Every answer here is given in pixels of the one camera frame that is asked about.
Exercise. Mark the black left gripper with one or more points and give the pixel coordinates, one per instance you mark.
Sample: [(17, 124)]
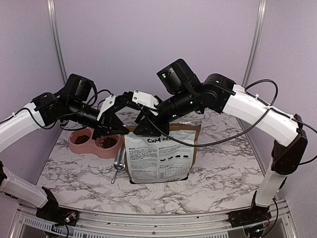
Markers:
[(108, 124)]

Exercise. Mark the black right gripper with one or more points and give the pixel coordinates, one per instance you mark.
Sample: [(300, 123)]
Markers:
[(153, 125)]

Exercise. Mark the white brown pet food bag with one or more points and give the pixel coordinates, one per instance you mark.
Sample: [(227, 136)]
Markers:
[(151, 159)]

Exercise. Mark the pink double pet feeder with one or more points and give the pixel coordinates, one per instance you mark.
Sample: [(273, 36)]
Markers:
[(91, 147)]

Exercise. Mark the silver metal scoop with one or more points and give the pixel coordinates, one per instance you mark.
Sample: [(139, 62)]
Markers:
[(119, 162)]

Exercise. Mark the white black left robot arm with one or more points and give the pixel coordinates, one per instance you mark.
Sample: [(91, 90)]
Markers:
[(74, 102)]

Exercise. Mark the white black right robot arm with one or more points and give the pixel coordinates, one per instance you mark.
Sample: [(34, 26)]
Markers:
[(223, 95)]

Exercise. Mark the brown kibble in feeder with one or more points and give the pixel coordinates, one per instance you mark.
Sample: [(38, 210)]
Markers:
[(104, 143)]

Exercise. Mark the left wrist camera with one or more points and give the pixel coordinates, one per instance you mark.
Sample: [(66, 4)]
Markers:
[(110, 106)]

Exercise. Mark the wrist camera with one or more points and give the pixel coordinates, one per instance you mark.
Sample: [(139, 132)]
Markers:
[(110, 106), (146, 100)]

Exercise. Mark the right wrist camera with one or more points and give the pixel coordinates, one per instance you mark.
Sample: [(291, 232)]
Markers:
[(146, 100)]

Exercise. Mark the aluminium front frame rail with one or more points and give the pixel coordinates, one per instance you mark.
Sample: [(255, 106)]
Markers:
[(93, 224)]

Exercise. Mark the right aluminium frame post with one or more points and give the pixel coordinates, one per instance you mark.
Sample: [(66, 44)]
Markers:
[(255, 41)]

